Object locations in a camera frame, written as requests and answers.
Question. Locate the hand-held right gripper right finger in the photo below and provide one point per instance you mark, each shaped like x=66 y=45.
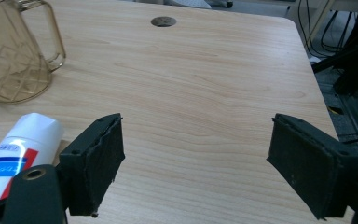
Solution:
x=310 y=165

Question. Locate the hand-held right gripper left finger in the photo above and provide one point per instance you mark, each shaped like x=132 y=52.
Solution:
x=90 y=168

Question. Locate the white toothpaste tube blue red print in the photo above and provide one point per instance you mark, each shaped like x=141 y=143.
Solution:
x=28 y=137

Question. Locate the amber transparent cup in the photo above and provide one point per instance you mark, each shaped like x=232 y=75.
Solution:
x=12 y=62

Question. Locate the yellow black tape strip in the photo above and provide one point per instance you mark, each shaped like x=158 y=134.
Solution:
x=335 y=110

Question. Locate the white plug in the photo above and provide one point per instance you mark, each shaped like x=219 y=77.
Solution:
x=314 y=59

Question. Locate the round grey table grommet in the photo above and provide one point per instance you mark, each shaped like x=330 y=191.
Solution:
x=163 y=21

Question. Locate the white plastic base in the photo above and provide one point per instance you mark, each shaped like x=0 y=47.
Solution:
x=188 y=3

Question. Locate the aluminium floor rail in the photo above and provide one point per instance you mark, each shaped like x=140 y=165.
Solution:
x=354 y=121

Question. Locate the black metal frame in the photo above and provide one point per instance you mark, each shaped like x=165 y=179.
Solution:
x=349 y=59

